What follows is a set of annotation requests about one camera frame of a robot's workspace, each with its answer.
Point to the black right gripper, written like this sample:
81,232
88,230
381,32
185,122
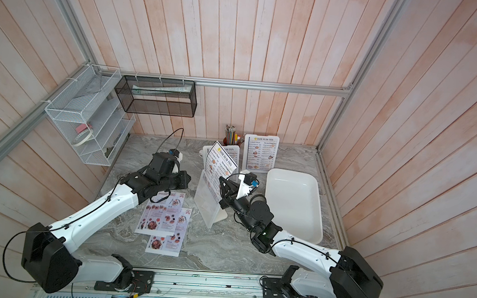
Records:
231,188

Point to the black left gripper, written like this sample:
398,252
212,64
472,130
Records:
184,183

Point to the white menu holder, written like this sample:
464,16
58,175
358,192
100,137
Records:
232,150
260,153
208,207

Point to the red special menu sheet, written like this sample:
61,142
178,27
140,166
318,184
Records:
172,240
157,209

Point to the white menu holder front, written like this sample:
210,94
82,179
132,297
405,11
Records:
260,153

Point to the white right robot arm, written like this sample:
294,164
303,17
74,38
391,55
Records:
316,272

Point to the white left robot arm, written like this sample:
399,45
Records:
50,252

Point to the red metal bucket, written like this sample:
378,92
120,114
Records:
237,143

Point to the white plastic tray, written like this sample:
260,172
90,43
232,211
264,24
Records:
293,198

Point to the white tape roll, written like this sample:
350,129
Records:
83,137

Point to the pink eraser block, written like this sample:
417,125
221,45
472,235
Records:
82,127

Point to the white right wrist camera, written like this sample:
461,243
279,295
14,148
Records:
248,183

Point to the black mesh wall basket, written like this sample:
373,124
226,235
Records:
157,96

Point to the white wire wall shelf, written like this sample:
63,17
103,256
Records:
89,98

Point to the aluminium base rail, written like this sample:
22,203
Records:
210,287

